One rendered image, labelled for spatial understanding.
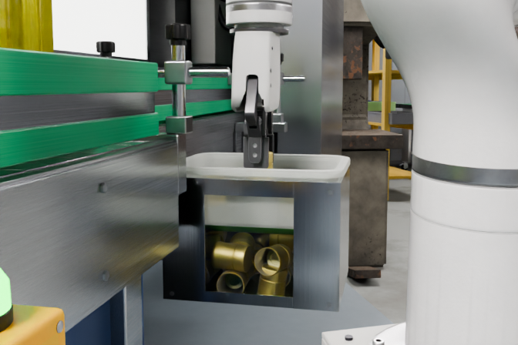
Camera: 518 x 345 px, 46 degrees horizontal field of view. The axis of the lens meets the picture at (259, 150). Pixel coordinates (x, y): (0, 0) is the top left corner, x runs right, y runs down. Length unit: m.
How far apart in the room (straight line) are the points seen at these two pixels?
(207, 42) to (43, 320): 1.43
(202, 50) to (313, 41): 0.34
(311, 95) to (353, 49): 2.20
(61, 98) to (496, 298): 0.37
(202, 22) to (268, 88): 0.99
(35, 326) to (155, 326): 0.66
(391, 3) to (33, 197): 0.28
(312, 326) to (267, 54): 0.43
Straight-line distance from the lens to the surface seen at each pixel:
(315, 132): 1.53
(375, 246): 3.79
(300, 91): 1.53
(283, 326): 0.96
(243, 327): 0.96
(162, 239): 0.67
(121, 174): 0.56
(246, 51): 0.75
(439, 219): 0.51
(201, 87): 1.17
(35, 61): 0.48
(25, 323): 0.33
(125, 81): 0.61
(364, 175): 3.69
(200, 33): 1.72
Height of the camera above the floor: 1.11
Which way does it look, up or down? 6 degrees down
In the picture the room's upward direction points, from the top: straight up
